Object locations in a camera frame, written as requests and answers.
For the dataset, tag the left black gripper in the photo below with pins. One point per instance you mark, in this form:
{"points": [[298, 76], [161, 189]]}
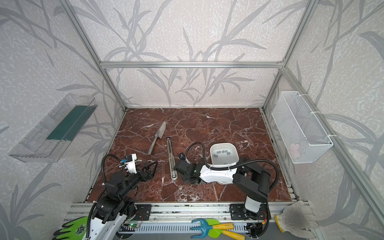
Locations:
{"points": [[142, 172]]}

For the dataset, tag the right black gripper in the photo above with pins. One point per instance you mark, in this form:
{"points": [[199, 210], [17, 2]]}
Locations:
{"points": [[186, 167]]}

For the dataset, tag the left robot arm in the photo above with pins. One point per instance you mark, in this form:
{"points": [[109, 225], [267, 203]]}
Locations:
{"points": [[113, 206]]}

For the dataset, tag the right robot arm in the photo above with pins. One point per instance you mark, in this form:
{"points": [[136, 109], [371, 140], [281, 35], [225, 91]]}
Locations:
{"points": [[255, 178]]}

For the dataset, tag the white plastic tray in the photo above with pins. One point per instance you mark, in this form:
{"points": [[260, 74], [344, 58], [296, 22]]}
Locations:
{"points": [[224, 155]]}

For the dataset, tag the metal garden trowel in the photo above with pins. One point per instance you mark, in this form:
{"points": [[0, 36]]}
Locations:
{"points": [[159, 134]]}

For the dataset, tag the teal toy garden rake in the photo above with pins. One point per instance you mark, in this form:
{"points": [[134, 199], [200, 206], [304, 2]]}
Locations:
{"points": [[210, 227]]}

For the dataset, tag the green toy garden shovel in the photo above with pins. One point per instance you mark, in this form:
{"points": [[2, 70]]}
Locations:
{"points": [[225, 231]]}

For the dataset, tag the green work glove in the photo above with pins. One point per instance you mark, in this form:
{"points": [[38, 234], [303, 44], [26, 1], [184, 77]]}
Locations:
{"points": [[73, 230]]}

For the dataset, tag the white work glove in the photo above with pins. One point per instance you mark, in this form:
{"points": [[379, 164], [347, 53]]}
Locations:
{"points": [[296, 219]]}

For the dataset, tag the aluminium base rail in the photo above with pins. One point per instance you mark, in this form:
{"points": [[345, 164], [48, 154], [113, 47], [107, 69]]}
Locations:
{"points": [[175, 218]]}

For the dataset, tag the clear acrylic wall shelf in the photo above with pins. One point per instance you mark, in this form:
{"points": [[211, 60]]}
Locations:
{"points": [[48, 141]]}

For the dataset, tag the white wire mesh basket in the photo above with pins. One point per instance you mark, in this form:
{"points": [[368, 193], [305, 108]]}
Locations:
{"points": [[303, 135]]}

